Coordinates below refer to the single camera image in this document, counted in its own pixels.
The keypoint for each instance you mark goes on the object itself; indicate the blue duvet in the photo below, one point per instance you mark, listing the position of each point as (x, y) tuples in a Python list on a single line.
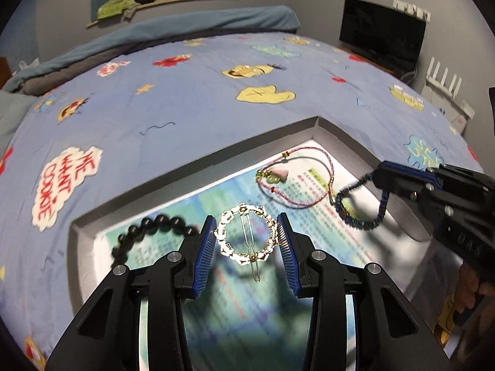
[(154, 33)]

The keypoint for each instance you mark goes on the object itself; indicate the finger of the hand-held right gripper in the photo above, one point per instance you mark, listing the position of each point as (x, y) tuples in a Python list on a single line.
[(394, 185), (402, 169)]

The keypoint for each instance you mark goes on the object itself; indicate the person's right hand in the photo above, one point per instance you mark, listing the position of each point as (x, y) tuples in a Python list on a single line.
[(470, 282)]

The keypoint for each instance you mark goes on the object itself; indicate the green cloth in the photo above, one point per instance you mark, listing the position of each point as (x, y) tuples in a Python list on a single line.
[(116, 7)]

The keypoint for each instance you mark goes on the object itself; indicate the white plastic bag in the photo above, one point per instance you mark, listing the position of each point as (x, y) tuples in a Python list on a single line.
[(24, 64)]

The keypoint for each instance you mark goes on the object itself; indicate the grey cardboard tray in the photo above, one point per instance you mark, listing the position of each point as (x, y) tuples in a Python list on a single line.
[(270, 139)]

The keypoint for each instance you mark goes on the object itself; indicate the black television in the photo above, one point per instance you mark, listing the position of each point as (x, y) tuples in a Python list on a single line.
[(379, 31)]

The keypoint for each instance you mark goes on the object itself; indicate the blue cartoon printed bedsheet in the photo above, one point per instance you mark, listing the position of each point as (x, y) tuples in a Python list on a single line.
[(193, 96)]

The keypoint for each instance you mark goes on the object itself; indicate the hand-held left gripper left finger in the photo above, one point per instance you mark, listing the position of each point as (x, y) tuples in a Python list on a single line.
[(204, 257)]

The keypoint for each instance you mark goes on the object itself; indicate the white wall hooks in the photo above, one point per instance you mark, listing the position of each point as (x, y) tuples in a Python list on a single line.
[(412, 7)]

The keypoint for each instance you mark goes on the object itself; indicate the printed paper sheet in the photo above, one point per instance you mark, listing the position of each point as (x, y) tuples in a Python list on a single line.
[(216, 197)]

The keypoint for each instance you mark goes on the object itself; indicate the wooden window sill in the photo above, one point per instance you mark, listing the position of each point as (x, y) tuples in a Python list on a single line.
[(166, 3)]

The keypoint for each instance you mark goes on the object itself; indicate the blue pillow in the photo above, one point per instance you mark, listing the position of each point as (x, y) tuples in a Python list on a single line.
[(11, 116)]

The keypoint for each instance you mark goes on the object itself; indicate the wooden headboard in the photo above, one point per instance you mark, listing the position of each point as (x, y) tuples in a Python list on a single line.
[(4, 70)]

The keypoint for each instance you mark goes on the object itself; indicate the white router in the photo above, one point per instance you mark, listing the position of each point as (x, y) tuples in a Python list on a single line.
[(444, 92)]

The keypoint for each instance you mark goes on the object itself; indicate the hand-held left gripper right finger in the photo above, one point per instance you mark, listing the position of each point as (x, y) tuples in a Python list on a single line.
[(289, 257)]

